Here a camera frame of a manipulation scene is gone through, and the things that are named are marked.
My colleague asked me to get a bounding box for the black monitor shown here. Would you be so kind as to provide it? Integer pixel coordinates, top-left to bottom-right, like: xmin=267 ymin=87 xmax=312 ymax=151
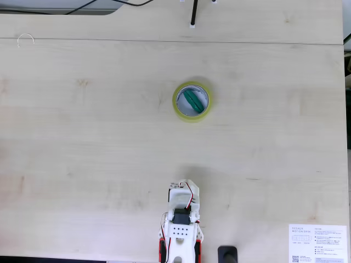
xmin=0 ymin=256 xmax=108 ymax=263

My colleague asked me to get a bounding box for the black tripod leg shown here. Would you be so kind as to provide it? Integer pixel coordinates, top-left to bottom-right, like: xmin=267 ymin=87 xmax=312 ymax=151
xmin=189 ymin=0 xmax=200 ymax=30

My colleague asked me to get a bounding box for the black cable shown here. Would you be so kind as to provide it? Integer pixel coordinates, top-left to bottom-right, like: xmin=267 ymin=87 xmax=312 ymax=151
xmin=64 ymin=0 xmax=156 ymax=16

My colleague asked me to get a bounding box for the white printed paper sheet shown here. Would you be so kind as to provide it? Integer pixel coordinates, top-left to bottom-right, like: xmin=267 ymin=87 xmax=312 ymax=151
xmin=288 ymin=224 xmax=347 ymax=263

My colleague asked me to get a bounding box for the green toy cucumber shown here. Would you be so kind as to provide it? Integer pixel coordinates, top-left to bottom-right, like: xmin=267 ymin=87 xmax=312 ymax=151
xmin=183 ymin=91 xmax=207 ymax=112

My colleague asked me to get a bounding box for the black monitor stand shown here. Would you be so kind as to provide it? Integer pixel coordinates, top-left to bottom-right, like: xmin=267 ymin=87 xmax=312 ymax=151
xmin=217 ymin=245 xmax=239 ymax=263

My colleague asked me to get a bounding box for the red white servo cable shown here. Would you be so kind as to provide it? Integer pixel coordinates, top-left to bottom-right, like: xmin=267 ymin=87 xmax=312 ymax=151
xmin=160 ymin=212 xmax=172 ymax=262
xmin=178 ymin=182 xmax=196 ymax=211

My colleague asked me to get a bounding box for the white wire loop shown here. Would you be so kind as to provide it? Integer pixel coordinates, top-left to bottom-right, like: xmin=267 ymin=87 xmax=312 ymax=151
xmin=16 ymin=33 xmax=36 ymax=49

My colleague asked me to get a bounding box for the yellow packing tape roll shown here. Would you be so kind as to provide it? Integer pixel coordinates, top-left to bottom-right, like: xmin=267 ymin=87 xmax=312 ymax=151
xmin=172 ymin=80 xmax=213 ymax=123

